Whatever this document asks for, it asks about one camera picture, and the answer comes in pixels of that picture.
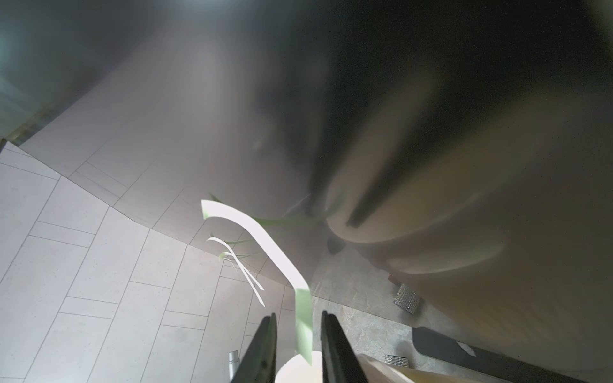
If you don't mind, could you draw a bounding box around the silver glitter tube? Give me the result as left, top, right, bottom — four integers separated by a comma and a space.
384, 354, 409, 368

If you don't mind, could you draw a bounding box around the black flat monitor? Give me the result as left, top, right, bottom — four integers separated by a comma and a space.
0, 0, 613, 374

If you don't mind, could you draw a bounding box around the silver microphone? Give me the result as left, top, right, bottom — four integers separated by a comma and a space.
228, 350, 240, 382

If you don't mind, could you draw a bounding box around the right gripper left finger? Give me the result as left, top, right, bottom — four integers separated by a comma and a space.
231, 313, 277, 383

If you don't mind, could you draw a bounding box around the cream waste bin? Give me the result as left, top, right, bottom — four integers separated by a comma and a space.
275, 351, 473, 383

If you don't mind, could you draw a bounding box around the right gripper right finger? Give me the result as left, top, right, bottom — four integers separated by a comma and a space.
320, 311, 368, 383

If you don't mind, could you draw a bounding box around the green sticky note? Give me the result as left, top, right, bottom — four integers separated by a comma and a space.
220, 260, 267, 307
201, 199, 313, 365
207, 236, 265, 293

